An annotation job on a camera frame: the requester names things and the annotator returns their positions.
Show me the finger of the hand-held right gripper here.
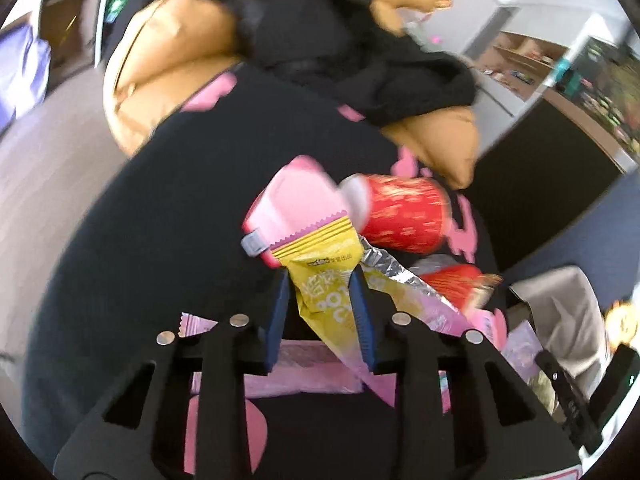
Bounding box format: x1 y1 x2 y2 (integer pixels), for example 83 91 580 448
535 350 603 456

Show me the red paper cup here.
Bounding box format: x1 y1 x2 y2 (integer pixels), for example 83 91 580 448
345 172 453 256

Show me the glass fish tank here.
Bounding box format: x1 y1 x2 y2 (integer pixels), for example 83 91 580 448
542 35 640 173

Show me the teal aquarium device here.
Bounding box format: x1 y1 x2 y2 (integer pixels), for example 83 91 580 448
556 57 583 88

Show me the yellow duck plush toy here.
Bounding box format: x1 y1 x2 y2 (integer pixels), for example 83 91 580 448
602 300 640 351

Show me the wooden display shelf cabinet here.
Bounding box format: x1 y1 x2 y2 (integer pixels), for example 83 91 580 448
40 0 116 66

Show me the purple bag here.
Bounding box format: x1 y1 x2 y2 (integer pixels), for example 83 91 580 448
0 25 53 133

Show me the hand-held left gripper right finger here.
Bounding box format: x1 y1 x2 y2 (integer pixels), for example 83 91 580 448
347 265 581 480

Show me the black jacket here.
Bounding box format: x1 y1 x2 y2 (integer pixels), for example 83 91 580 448
102 0 478 128

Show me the red snack packet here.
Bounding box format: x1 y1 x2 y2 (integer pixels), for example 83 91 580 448
422 265 503 316

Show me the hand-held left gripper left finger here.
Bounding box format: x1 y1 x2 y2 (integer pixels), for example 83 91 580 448
52 270 291 480

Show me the dark fish tank stand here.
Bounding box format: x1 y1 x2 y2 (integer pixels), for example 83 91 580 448
467 102 623 273

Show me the pink snack wrapper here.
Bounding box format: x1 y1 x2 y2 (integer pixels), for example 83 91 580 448
179 311 366 396

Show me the yellow leather armchair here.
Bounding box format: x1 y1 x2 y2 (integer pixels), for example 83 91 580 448
102 0 483 191

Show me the yellow and pink snack packet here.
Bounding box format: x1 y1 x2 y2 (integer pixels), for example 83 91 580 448
272 215 466 406

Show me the beige blanket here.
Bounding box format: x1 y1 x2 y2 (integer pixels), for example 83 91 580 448
510 265 616 396

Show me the small pink case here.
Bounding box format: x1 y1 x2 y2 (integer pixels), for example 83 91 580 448
241 156 371 268

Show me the black tablecloth with pink print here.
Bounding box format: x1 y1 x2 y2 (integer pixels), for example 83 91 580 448
22 67 506 480

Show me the blue cloth cover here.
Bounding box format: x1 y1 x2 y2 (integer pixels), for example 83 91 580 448
512 167 640 311

